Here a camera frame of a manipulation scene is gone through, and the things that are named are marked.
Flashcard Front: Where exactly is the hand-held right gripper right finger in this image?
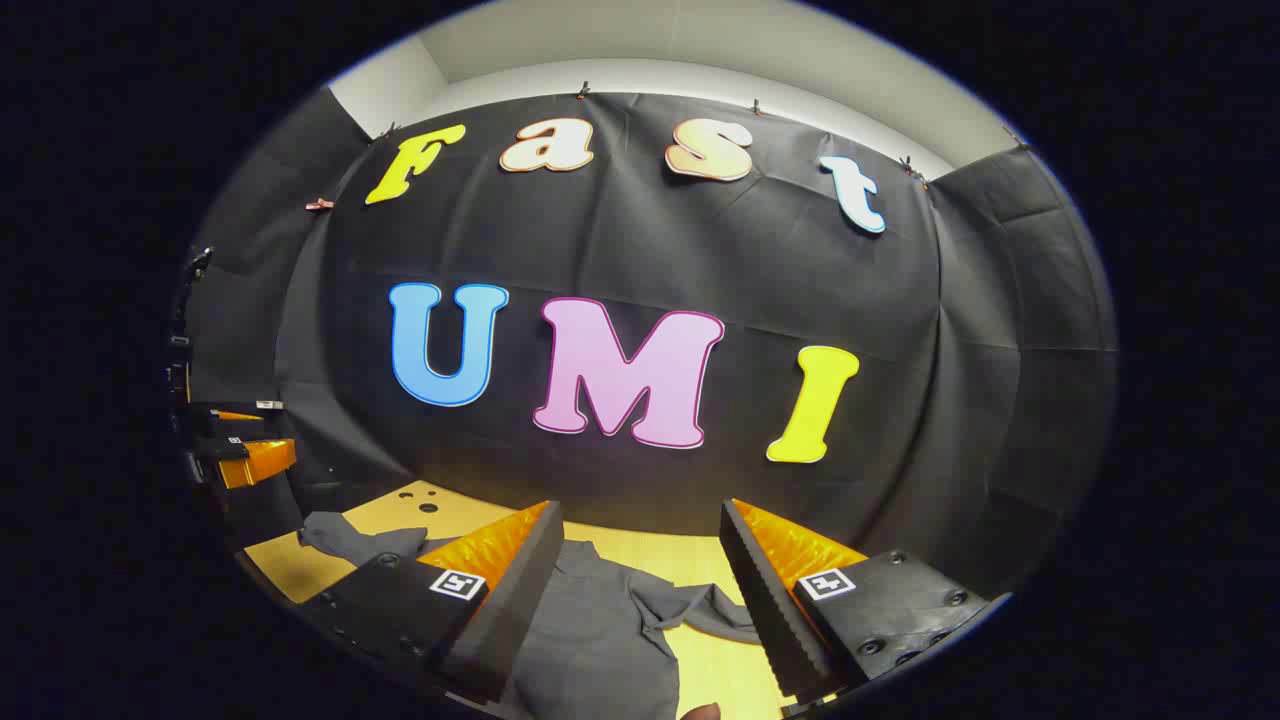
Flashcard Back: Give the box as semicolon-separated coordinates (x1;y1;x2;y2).
720;498;989;703

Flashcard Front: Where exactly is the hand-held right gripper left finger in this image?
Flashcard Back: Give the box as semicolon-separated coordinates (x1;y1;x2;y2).
300;500;566;703

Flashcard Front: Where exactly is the grey shirt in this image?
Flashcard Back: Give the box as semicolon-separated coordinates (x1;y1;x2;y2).
298;510;761;720

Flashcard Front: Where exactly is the black backdrop cloth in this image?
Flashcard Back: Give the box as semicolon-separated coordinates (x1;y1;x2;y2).
185;90;1119;601

